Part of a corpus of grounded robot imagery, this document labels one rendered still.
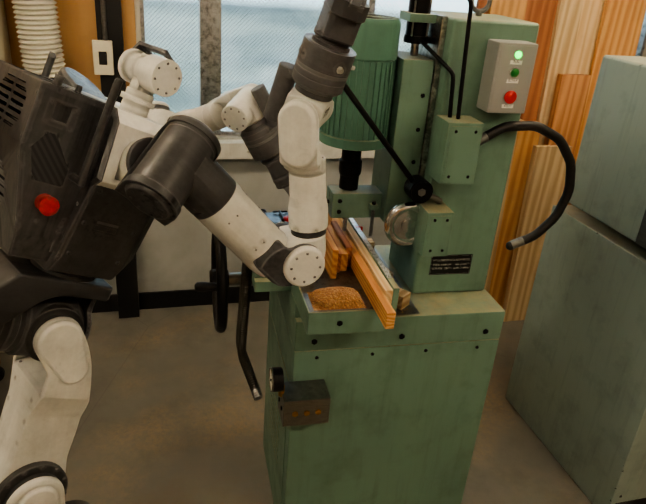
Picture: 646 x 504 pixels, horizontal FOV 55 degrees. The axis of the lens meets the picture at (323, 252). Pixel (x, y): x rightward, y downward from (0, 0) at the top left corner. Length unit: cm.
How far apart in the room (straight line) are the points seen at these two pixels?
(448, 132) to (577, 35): 189
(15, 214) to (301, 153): 46
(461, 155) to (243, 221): 66
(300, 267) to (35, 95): 50
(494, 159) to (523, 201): 149
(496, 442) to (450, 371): 82
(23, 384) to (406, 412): 100
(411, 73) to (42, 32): 151
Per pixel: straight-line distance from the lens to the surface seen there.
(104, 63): 269
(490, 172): 167
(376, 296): 142
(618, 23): 340
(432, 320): 167
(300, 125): 101
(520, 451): 257
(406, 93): 157
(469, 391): 186
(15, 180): 108
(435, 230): 156
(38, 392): 130
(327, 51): 99
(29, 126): 105
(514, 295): 330
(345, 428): 180
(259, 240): 106
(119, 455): 239
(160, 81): 117
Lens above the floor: 162
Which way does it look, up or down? 25 degrees down
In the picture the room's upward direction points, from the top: 5 degrees clockwise
